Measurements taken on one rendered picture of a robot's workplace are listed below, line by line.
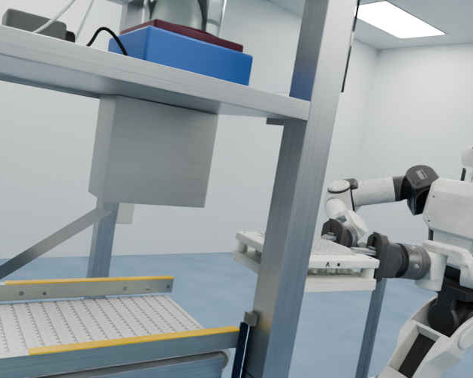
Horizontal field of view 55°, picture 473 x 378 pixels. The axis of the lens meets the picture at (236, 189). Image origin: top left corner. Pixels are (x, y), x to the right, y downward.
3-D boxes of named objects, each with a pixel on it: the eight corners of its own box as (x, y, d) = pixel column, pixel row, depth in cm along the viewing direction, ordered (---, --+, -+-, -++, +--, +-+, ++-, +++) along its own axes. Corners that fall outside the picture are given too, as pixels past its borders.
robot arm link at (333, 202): (327, 211, 148) (317, 187, 165) (332, 238, 151) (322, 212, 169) (360, 204, 147) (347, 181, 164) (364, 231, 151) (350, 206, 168)
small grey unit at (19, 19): (64, 66, 78) (69, 31, 77) (74, 64, 72) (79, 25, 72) (-2, 52, 72) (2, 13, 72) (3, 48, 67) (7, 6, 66)
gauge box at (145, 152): (182, 199, 105) (196, 112, 103) (205, 208, 96) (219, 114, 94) (87, 191, 93) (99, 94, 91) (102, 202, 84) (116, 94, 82)
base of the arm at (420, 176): (397, 205, 167) (422, 191, 169) (423, 225, 157) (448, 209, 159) (395, 175, 157) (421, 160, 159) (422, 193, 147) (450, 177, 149)
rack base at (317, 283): (287, 293, 92) (289, 281, 92) (232, 258, 113) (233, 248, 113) (375, 289, 104) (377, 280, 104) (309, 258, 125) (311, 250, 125)
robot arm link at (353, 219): (355, 222, 134) (345, 202, 146) (334, 243, 137) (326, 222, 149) (371, 234, 136) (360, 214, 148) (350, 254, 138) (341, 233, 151)
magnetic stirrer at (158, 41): (193, 97, 98) (199, 55, 98) (248, 97, 81) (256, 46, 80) (100, 77, 87) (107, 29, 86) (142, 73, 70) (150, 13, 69)
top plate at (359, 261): (291, 269, 92) (293, 259, 91) (234, 238, 113) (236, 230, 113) (378, 268, 103) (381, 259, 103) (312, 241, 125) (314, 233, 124)
